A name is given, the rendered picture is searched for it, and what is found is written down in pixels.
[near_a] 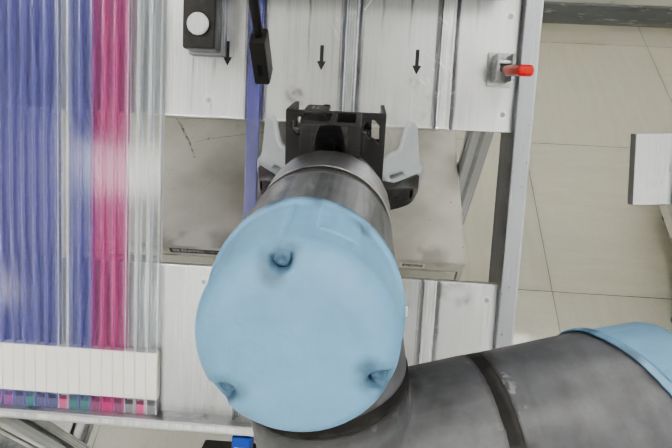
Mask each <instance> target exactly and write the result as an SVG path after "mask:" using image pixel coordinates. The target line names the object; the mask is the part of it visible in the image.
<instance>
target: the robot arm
mask: <svg viewBox="0 0 672 448"><path fill-rule="evenodd" d="M299 117H301V119H300V123H299ZM386 117H387V114H386V109H385V105H381V107H380V113H366V112H345V111H331V106H330V105H329V104H324V105H308V106H307V107H306V108H305V109H299V101H295V102H294V103H293V104H291V105H290V106H289V107H288V108H287V109H286V135H285V145H284V144H283V142H282V139H281V135H280V131H279V127H278V122H277V119H276V117H275V116H273V115H269V116H268V117H267V118H266V121H265V128H264V137H263V146H262V153H261V154H260V155H259V156H258V157H257V172H258V184H259V191H260V194H261V195H262V196H261V197H260V198H259V200H258V201H257V203H256V204H255V206H254V207H253V209H252V210H251V212H249V213H247V214H246V217H245V219H244V220H243V221H242V222H241V223H240V224H239V225H238V226H237V227H236V228H235V229H234V231H233V232H232V233H231V234H230V235H229V237H228V238H227V240H226V241H225V242H224V244H223V245H222V247H221V249H220V251H219V252H218V254H217V256H216V259H215V261H214V263H213V266H212V269H211V272H210V275H209V279H208V283H207V285H206V286H205V288H204V291H203V293H202V295H201V298H200V301H199V304H198V308H197V313H196V319H195V341H196V348H197V353H198V357H199V360H200V363H201V366H202V368H203V370H204V373H205V374H206V376H207V378H208V380H209V381H211V382H213V383H214V384H215V386H216V387H217V388H218V389H219V390H220V391H221V392H222V393H223V394H224V395H225V396H226V398H227V400H228V403H229V405H230V406H231V407H232V408H234V409H235V410H236V411H238V412H239V413H240V414H242V415H244V416H245V417H247V418H249V419H251V423H252V428H253V433H254V438H255V443H256V448H672V333H671V332H670V331H668V330H666V329H664V328H662V327H659V326H657V325H653V324H650V323H644V322H631V323H624V324H618V325H612V326H605V327H599V328H593V329H589V328H571V329H568V330H565V331H563V332H561V333H560V334H558V335H557V336H552V337H547V338H543V339H538V340H533V341H528V342H524V343H519V344H514V345H510V346H505V347H500V348H496V349H491V350H486V351H481V352H477V353H470V354H466V355H459V356H454V357H449V358H445V359H440V360H435V361H430V362H426V363H421V364H416V365H412V366H408V362H407V359H406V356H405V346H404V336H403V334H404V328H405V319H406V303H405V294H404V288H403V283H402V279H401V275H400V272H399V269H398V266H397V263H396V260H395V252H394V244H393V230H392V221H391V211H390V210H393V209H397V208H401V207H404V206H406V205H408V204H410V203H411V202H412V201H413V200H414V198H415V196H416V194H417V192H418V188H419V186H420V184H421V181H422V178H423V174H424V164H423V162H422V161H419V145H418V128H417V126H416V124H415V123H414V122H409V123H407V124H406V125H405V127H404V129H403V132H402V135H401V138H400V140H399V143H398V146H397V147H396V149H395V150H394V151H391V152H389V153H386V154H385V155H384V146H385V132H386ZM372 120H375V121H376V122H377V123H378V125H379V139H374V138H371V129H372Z"/></svg>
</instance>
